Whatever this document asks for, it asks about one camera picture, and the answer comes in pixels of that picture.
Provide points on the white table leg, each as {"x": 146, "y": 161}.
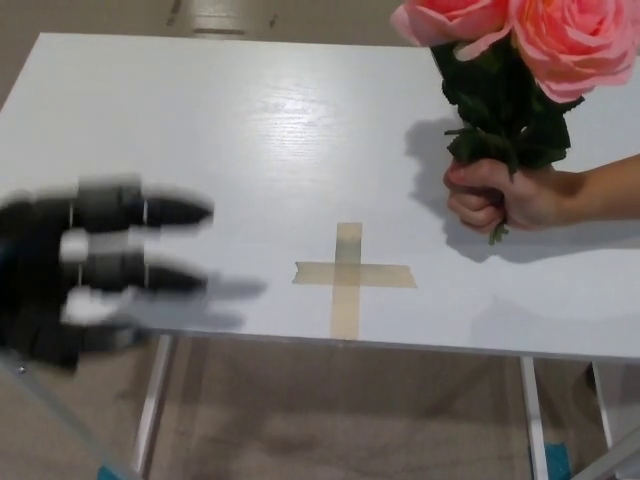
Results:
{"x": 532, "y": 425}
{"x": 603, "y": 407}
{"x": 152, "y": 405}

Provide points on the grey metal frame bar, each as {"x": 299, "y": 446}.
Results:
{"x": 55, "y": 420}
{"x": 617, "y": 460}

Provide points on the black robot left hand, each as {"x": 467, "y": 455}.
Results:
{"x": 35, "y": 310}

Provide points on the pink rose bouquet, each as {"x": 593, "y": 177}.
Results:
{"x": 565, "y": 50}

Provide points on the long beige masking tape strip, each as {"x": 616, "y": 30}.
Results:
{"x": 346, "y": 315}

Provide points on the bare person forearm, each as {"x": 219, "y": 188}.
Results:
{"x": 605, "y": 190}

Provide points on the bare person hand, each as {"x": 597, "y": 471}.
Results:
{"x": 525, "y": 200}

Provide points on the teal floor marker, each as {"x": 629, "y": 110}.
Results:
{"x": 115, "y": 472}
{"x": 556, "y": 462}

